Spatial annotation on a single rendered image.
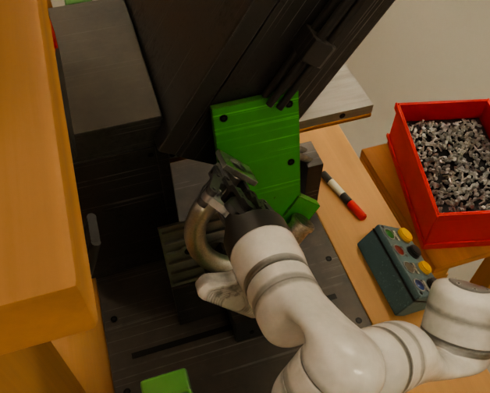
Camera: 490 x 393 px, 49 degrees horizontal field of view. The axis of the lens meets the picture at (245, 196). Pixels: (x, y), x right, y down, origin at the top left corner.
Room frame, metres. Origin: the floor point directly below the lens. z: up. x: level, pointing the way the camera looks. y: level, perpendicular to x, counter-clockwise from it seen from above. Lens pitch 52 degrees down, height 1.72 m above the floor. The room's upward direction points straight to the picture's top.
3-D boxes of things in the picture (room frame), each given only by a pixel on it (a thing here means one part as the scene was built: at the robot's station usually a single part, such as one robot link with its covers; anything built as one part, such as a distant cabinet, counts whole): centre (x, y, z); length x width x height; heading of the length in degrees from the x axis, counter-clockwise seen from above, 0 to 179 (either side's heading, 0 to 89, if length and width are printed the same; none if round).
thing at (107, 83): (0.63, 0.24, 1.07); 0.30 x 0.18 x 0.34; 18
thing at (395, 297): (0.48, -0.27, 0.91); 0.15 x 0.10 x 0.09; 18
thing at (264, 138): (0.52, -0.01, 1.17); 0.13 x 0.12 x 0.20; 18
